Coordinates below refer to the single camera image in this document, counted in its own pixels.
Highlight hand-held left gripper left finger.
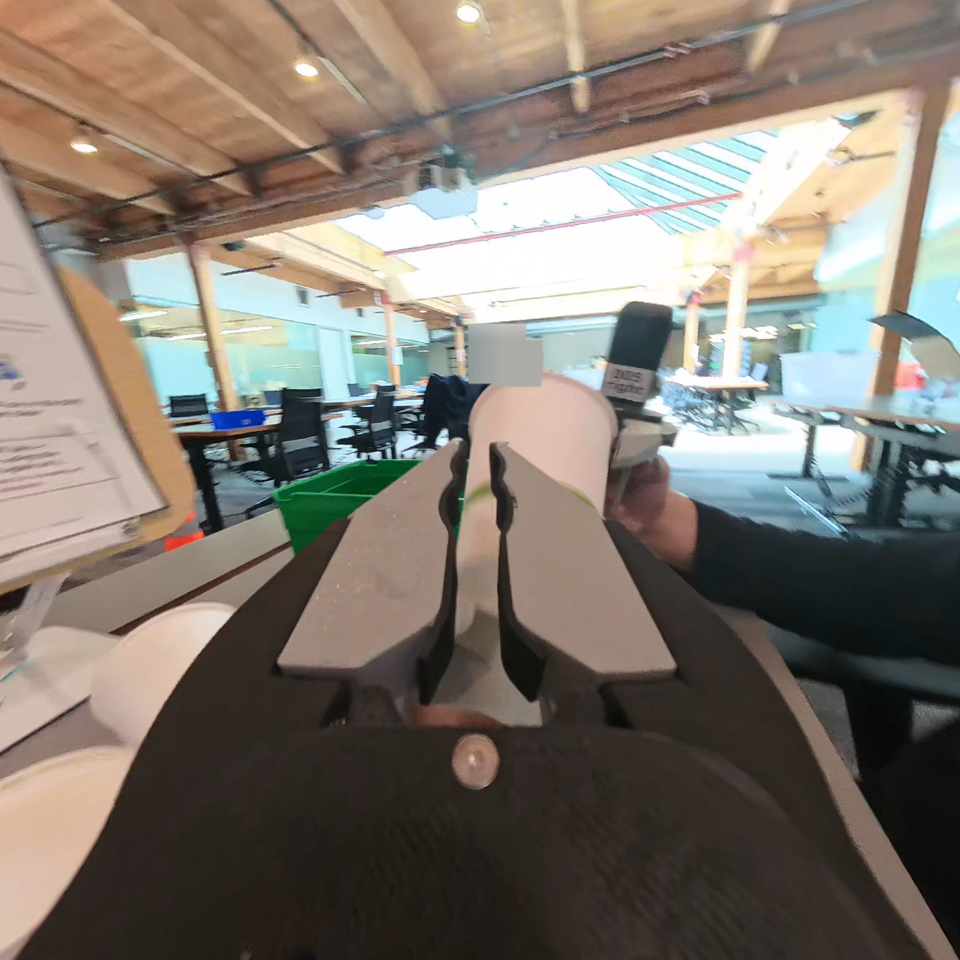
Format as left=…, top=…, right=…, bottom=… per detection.
left=277, top=438, right=468, bottom=706

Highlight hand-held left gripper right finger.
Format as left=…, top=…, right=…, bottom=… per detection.
left=489, top=442, right=678, bottom=702

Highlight green plastic bin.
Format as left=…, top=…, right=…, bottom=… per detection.
left=271, top=459, right=470, bottom=556

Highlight white paper cup green band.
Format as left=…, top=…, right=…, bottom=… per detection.
left=452, top=372, right=621, bottom=654
left=0, top=746, right=140, bottom=957
left=90, top=602, right=237, bottom=747

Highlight person's right forearm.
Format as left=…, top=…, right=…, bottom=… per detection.
left=686, top=501, right=960, bottom=665

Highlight person's right hand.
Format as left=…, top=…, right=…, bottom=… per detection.
left=603, top=456, right=701, bottom=573

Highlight dark jacket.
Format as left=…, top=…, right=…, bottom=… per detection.
left=423, top=373, right=489, bottom=451

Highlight brown desk black legs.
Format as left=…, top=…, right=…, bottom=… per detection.
left=168, top=408, right=346, bottom=534
left=761, top=393, right=960, bottom=526

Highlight instruction sheet on stand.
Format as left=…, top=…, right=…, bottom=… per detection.
left=0, top=172, right=198, bottom=751

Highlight wooden column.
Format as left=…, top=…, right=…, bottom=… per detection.
left=873, top=86, right=954, bottom=399
left=187, top=240, right=245, bottom=459

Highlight printed instruction sheet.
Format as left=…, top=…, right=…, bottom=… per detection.
left=0, top=176, right=168, bottom=560

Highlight person's dark clothing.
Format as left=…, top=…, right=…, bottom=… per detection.
left=772, top=637, right=960, bottom=946

